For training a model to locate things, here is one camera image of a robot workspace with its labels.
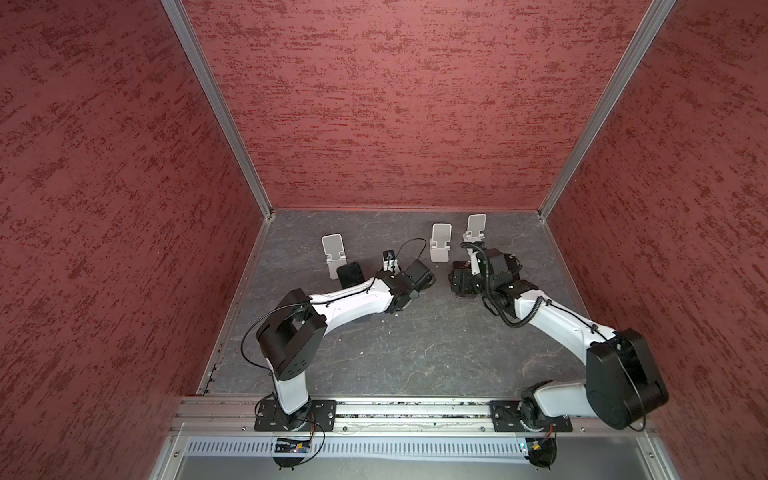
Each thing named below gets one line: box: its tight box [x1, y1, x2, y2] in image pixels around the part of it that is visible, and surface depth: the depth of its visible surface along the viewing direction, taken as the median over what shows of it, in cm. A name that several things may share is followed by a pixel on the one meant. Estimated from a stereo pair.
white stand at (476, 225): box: [462, 214, 487, 243], surface depth 109 cm
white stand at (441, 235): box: [429, 223, 452, 263], surface depth 105 cm
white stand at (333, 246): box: [321, 234, 348, 280], surface depth 101 cm
